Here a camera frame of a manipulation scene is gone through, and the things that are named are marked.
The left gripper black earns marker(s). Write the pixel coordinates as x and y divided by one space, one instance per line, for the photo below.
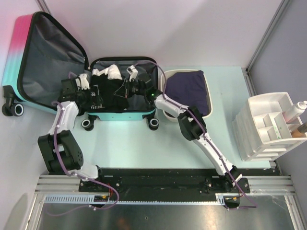
88 104

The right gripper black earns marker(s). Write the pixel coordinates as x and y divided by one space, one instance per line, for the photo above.
128 85

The black garment with print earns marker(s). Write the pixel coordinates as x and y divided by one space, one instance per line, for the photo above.
107 88

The white cloth item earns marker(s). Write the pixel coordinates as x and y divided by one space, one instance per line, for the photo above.
112 72

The cream plastic basin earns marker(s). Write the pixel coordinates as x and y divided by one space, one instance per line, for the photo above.
170 73

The pink and teal children's suitcase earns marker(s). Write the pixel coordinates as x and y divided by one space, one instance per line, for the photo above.
42 53

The dark purple garment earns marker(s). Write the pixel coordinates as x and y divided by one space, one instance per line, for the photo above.
188 88

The pink teal gradient bottle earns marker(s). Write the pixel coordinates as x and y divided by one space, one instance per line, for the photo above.
294 111

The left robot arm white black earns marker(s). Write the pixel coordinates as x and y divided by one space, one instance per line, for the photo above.
60 150

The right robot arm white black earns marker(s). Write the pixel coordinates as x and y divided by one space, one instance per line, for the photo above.
191 123

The aluminium extrusion crossbar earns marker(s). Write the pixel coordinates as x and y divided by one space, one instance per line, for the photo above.
273 185

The white divided organizer tray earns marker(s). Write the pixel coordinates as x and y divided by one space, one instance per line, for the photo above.
261 132

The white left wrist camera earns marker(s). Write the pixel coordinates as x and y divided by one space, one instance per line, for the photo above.
83 81

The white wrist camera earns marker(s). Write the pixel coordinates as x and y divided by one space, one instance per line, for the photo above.
133 72
83 81

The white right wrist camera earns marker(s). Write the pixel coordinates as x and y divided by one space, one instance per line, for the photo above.
133 72

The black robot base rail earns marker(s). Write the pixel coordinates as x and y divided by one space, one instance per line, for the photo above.
112 192

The left aluminium frame post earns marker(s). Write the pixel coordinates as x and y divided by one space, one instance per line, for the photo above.
42 4

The aluminium frame post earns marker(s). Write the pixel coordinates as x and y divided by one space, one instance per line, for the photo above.
42 4
269 31

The right aluminium frame post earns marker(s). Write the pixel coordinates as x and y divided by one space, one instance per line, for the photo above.
269 31

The white slotted cable duct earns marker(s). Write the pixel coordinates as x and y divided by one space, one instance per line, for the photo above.
211 199

